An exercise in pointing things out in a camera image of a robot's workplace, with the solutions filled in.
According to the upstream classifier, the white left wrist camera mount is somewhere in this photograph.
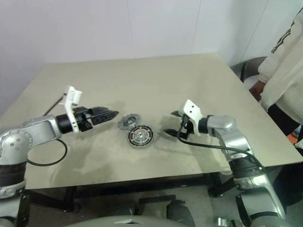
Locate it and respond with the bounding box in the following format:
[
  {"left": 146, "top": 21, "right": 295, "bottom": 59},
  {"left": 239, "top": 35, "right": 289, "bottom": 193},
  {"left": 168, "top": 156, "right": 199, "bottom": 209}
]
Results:
[{"left": 60, "top": 85, "right": 83, "bottom": 133}]

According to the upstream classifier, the silver metal fitting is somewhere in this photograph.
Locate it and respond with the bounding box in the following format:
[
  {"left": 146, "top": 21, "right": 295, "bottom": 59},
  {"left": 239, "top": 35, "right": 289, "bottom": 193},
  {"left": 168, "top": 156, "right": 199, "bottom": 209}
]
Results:
[{"left": 215, "top": 217, "right": 237, "bottom": 227}]

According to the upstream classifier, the grey motor stator housing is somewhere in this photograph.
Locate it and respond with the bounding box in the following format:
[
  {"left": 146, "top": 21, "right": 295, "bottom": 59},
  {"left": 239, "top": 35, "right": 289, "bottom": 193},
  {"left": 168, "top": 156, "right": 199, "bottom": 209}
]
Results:
[{"left": 127, "top": 124, "right": 156, "bottom": 149}]

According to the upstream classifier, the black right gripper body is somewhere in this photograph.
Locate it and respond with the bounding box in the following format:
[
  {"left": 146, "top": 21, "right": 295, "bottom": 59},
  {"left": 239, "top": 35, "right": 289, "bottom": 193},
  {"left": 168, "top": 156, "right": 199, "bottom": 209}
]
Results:
[{"left": 179, "top": 114, "right": 194, "bottom": 140}]

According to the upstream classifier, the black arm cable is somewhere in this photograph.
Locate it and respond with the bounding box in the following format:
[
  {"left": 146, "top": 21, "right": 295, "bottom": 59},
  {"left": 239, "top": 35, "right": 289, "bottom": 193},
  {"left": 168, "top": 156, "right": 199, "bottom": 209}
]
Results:
[
  {"left": 26, "top": 93, "right": 69, "bottom": 166},
  {"left": 176, "top": 122, "right": 267, "bottom": 173}
]

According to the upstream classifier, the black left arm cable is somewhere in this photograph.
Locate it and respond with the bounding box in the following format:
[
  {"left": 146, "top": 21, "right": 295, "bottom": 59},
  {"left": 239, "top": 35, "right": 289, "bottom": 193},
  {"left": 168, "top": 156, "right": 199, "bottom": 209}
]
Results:
[{"left": 26, "top": 93, "right": 69, "bottom": 166}]

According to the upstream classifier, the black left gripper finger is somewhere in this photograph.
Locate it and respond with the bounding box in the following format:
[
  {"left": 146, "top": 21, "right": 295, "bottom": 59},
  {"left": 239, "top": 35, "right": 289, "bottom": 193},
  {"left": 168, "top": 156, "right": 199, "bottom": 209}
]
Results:
[
  {"left": 92, "top": 106, "right": 112, "bottom": 113},
  {"left": 90, "top": 109, "right": 119, "bottom": 126}
]

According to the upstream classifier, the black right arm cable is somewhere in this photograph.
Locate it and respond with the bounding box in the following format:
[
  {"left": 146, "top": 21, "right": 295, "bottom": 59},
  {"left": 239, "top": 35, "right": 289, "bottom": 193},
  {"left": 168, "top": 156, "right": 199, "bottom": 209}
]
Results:
[{"left": 176, "top": 122, "right": 267, "bottom": 173}]

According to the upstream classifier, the black table frame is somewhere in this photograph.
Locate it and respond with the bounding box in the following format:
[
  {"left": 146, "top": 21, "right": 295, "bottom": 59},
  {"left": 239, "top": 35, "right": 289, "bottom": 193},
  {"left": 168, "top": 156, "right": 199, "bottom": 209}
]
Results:
[{"left": 26, "top": 170, "right": 237, "bottom": 211}]

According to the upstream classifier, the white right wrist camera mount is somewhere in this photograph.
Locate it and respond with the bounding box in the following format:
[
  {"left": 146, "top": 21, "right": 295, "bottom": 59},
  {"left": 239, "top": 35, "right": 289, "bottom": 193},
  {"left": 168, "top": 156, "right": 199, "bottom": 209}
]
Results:
[{"left": 179, "top": 99, "right": 204, "bottom": 137}]

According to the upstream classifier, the black folding chair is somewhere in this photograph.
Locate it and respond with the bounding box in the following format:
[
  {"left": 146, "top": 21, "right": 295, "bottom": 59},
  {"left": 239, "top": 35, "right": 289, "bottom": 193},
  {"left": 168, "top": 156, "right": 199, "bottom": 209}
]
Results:
[{"left": 231, "top": 56, "right": 269, "bottom": 83}]

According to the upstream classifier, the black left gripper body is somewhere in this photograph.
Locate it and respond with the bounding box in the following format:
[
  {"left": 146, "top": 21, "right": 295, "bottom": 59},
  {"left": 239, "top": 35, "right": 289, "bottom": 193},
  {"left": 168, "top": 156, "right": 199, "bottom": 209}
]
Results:
[{"left": 73, "top": 106, "right": 94, "bottom": 132}]

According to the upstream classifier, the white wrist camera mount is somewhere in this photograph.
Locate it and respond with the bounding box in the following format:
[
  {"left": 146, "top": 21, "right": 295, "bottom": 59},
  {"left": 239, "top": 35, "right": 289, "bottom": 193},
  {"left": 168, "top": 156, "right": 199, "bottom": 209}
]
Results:
[
  {"left": 60, "top": 85, "right": 83, "bottom": 133},
  {"left": 179, "top": 99, "right": 204, "bottom": 137}
]

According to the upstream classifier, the black round rotor plate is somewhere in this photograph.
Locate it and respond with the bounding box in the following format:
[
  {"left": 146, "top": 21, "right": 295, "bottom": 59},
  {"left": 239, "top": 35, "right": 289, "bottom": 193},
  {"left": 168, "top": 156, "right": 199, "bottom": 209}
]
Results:
[{"left": 129, "top": 126, "right": 153, "bottom": 145}]

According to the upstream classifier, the dark rounded shape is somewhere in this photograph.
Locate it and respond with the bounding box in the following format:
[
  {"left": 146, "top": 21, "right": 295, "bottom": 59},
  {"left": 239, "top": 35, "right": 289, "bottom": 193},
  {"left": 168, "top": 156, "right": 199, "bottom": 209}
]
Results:
[{"left": 166, "top": 199, "right": 196, "bottom": 227}]

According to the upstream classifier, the person in cream jacket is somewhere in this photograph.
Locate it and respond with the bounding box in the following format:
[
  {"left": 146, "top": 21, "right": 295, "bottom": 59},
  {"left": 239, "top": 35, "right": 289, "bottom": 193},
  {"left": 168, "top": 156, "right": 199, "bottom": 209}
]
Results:
[{"left": 258, "top": 9, "right": 303, "bottom": 149}]

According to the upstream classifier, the bystander's bare hand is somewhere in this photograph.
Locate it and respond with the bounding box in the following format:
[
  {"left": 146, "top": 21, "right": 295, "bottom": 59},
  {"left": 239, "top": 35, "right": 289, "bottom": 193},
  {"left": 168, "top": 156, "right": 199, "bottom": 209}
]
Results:
[{"left": 250, "top": 79, "right": 267, "bottom": 100}]

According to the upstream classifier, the orange case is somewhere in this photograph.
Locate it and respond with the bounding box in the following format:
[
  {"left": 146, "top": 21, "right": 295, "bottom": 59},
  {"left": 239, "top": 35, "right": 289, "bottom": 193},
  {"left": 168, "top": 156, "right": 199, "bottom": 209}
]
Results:
[{"left": 286, "top": 132, "right": 299, "bottom": 145}]

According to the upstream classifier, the grey rounded torso shell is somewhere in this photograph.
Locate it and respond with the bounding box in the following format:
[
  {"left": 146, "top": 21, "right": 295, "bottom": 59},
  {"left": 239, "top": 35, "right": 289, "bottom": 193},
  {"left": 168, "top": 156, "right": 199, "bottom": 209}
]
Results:
[{"left": 82, "top": 214, "right": 197, "bottom": 227}]

